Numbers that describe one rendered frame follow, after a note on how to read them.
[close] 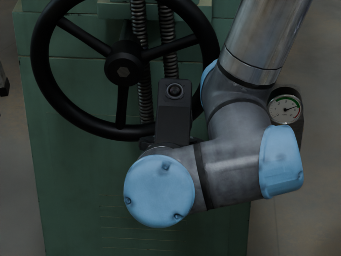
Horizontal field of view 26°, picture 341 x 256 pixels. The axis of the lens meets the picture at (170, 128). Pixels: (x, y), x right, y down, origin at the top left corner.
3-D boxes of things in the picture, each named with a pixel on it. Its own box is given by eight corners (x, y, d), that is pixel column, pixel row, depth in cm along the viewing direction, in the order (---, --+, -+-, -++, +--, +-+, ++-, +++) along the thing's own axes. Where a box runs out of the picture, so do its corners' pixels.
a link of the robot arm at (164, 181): (208, 223, 77) (128, 240, 77) (208, 201, 87) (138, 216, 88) (191, 149, 76) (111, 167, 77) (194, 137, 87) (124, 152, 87)
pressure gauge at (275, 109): (264, 132, 131) (268, 94, 126) (264, 120, 134) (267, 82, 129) (300, 134, 131) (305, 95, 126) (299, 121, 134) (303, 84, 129)
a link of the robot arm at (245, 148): (281, 90, 85) (188, 111, 85) (301, 150, 76) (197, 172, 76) (290, 143, 89) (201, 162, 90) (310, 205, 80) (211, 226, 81)
